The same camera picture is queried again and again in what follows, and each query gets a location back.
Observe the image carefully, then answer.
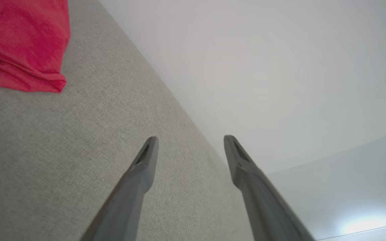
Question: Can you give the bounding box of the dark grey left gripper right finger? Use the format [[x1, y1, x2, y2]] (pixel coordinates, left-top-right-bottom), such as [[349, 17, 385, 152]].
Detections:
[[224, 135, 316, 241]]

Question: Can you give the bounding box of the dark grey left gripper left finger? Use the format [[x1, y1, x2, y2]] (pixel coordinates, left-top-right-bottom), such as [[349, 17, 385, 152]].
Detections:
[[81, 136, 159, 241]]

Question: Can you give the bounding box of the red and white sports shirt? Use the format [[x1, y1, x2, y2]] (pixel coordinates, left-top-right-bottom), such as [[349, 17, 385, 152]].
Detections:
[[0, 0, 71, 93]]

